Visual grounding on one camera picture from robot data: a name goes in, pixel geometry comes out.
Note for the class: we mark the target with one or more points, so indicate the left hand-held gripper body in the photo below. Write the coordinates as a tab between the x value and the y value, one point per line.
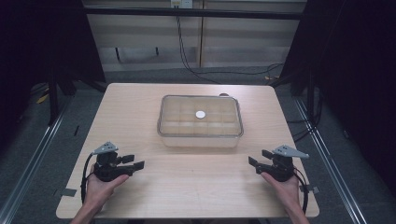
106	168

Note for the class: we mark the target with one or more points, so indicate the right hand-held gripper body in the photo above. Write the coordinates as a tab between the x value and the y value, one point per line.
281	169

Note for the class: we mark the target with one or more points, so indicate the white plastic storage box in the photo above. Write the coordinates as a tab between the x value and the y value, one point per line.
199	142

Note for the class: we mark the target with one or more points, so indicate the clear lid with grey rim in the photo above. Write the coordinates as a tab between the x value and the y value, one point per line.
186	118

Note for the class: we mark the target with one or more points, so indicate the person's right hand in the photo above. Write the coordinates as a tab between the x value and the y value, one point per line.
288	191

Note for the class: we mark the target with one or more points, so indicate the person's left hand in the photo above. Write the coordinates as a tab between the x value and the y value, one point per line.
98	191

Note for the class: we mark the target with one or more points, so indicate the grey tape piece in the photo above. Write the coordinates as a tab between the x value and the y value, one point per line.
311	189
68	192

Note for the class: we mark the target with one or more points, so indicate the black floor tape strip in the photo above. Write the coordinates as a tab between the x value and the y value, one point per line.
76	130

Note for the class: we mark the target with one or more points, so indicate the yellow floor tape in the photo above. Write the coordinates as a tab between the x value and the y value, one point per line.
42	99

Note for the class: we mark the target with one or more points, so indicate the black curtain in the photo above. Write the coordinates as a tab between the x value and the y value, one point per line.
355	77
37	46

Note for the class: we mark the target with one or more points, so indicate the light wooden cabinet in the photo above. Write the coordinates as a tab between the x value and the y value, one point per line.
243	40

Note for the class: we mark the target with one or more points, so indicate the metal floor rail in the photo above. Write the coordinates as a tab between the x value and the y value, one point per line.
330	161
28	168

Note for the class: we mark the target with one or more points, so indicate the black horizontal frame bar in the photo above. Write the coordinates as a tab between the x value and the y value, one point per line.
186	12

